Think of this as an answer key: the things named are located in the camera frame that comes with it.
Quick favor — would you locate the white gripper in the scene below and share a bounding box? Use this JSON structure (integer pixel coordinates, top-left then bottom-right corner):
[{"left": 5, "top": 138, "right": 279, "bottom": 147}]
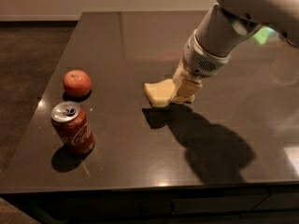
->
[{"left": 170, "top": 31, "right": 230, "bottom": 104}]

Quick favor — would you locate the yellow sponge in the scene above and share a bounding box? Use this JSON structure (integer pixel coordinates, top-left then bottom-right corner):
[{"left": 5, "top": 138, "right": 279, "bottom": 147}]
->
[{"left": 143, "top": 77, "right": 196, "bottom": 108}]

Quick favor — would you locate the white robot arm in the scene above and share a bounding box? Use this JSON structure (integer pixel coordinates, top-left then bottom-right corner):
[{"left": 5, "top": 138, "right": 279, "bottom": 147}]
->
[{"left": 171, "top": 0, "right": 299, "bottom": 104}]

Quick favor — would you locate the red apple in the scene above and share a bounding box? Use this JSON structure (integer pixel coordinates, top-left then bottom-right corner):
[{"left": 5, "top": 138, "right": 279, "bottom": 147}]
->
[{"left": 63, "top": 70, "right": 92, "bottom": 98}]

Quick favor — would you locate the red Coca-Cola can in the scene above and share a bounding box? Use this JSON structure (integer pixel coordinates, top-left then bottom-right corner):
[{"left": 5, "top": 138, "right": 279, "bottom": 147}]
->
[{"left": 51, "top": 102, "right": 94, "bottom": 157}]

